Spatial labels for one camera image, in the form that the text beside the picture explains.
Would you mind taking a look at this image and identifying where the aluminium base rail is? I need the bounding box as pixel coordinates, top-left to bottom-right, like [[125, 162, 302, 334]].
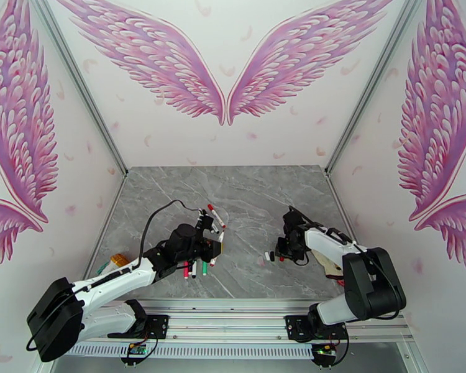
[[42, 299, 416, 346]]

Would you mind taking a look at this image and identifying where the perforated white cable tray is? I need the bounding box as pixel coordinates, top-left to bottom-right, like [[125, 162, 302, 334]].
[[56, 341, 316, 360]]

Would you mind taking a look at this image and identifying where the black camera cable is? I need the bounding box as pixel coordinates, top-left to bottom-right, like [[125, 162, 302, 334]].
[[138, 199, 204, 266], [288, 205, 403, 321]]

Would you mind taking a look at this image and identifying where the black left camera cable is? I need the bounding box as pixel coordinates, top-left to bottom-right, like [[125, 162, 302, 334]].
[[138, 199, 204, 266]]

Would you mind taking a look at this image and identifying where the black right camera cable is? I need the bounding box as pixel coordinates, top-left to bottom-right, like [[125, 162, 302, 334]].
[[288, 205, 403, 321]]

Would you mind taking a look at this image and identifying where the beige work glove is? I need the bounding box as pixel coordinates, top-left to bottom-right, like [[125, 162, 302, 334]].
[[318, 249, 344, 280]]

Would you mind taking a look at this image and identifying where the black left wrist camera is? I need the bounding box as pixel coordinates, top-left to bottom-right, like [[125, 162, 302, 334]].
[[196, 212, 215, 232]]

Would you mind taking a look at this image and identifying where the aluminium frame post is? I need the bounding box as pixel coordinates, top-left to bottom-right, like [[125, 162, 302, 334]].
[[325, 0, 428, 178]]

